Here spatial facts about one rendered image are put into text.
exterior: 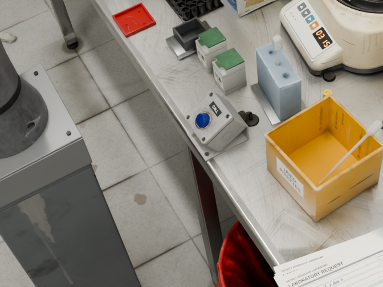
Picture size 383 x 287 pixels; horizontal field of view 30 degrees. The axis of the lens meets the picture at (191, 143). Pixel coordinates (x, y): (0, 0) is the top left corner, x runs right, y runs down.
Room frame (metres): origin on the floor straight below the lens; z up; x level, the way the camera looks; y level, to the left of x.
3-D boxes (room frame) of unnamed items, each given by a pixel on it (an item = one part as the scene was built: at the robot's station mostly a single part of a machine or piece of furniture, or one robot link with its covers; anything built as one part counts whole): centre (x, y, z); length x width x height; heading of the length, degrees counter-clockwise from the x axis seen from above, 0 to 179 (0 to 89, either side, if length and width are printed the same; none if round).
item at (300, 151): (0.63, -0.20, 0.93); 0.13 x 0.13 x 0.10; 23
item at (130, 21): (1.09, 0.06, 0.88); 0.07 x 0.07 x 0.01; 19
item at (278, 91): (0.81, -0.17, 0.92); 0.10 x 0.07 x 0.10; 11
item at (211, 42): (0.93, -0.07, 0.91); 0.05 x 0.04 x 0.07; 109
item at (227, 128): (0.76, -0.07, 0.92); 0.13 x 0.07 x 0.08; 109
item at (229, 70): (0.87, -0.09, 0.91); 0.05 x 0.04 x 0.07; 109
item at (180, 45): (0.99, -0.04, 0.89); 0.09 x 0.05 x 0.04; 109
